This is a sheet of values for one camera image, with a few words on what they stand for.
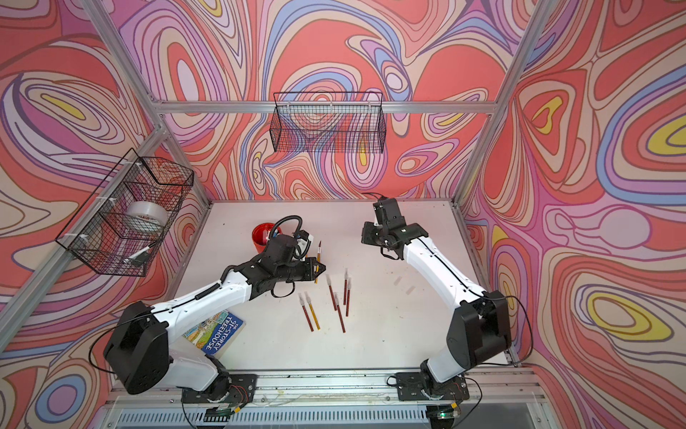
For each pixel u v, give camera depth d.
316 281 0.78
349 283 0.94
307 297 0.91
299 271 0.70
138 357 0.41
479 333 0.43
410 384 0.74
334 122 0.97
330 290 0.93
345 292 0.92
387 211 0.63
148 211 0.74
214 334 0.80
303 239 0.74
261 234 0.93
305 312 0.88
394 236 0.59
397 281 0.96
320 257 0.81
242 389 0.72
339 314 0.87
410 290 0.93
